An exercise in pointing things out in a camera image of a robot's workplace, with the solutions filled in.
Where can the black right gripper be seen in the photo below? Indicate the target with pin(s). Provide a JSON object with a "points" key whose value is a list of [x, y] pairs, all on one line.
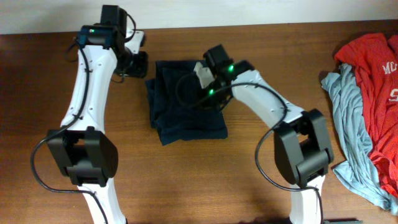
{"points": [[203, 105]]}

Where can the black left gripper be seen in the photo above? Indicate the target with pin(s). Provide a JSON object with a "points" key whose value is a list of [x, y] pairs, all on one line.
{"points": [[137, 65]]}

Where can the navy blue shorts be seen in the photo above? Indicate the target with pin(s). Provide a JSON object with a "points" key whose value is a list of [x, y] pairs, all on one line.
{"points": [[171, 95]]}

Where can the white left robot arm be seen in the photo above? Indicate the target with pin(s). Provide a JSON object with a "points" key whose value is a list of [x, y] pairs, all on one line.
{"points": [[80, 148]]}

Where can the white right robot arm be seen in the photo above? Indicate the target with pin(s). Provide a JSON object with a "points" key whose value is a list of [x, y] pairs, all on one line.
{"points": [[302, 146]]}

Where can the light blue shirt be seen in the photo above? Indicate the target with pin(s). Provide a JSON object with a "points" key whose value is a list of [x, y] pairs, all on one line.
{"points": [[357, 173]]}

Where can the red printed shirt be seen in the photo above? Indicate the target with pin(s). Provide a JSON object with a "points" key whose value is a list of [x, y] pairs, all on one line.
{"points": [[374, 58]]}

